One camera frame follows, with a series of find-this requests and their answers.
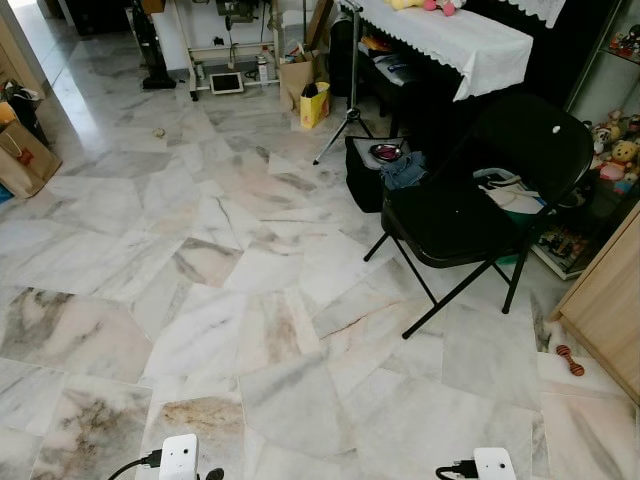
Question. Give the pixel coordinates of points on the light wooden cabinet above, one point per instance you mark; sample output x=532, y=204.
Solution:
x=610, y=310

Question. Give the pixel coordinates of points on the red dumbbell toy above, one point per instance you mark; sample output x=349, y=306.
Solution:
x=571, y=361

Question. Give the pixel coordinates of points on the black fabric floor bag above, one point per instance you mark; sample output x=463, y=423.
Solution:
x=362, y=185

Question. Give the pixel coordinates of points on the small crumpled paper ball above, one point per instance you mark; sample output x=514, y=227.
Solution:
x=159, y=132

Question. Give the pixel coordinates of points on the black folding chair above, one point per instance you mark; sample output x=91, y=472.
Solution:
x=450, y=215

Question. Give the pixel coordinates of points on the blue denim cloth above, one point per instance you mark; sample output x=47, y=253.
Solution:
x=402, y=172

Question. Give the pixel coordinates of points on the small pink plush toy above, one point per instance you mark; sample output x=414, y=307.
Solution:
x=613, y=171

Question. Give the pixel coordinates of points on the large brown paper bag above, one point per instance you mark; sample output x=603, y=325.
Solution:
x=25, y=160

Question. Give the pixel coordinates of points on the yellow paper bag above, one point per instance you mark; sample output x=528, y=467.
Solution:
x=315, y=108

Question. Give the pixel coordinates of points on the white framed tablet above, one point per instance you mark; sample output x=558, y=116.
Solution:
x=226, y=83

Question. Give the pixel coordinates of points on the small brown paper bag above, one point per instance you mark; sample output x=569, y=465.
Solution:
x=293, y=80

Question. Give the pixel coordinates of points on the white plastic bottle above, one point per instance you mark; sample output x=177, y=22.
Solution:
x=263, y=68

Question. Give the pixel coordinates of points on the black backpack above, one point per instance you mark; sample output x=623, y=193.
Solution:
x=22, y=108

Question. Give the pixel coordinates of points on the black vacuum cleaner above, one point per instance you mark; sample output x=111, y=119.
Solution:
x=152, y=55

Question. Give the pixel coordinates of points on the black tripod stand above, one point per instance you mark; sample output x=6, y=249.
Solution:
x=352, y=70

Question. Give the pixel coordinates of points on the glass display shelf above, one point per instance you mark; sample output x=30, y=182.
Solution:
x=605, y=90

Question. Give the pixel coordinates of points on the black upright piano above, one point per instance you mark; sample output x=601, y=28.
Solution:
x=560, y=60

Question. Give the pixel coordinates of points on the white lace tablecloth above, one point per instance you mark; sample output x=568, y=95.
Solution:
x=460, y=45

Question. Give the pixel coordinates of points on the pink yellow plush toy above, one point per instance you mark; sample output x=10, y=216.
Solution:
x=430, y=5

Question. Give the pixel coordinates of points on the short white lace cloth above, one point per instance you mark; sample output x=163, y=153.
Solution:
x=535, y=10

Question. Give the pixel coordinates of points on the white metal table frame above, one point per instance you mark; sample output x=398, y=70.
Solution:
x=225, y=48

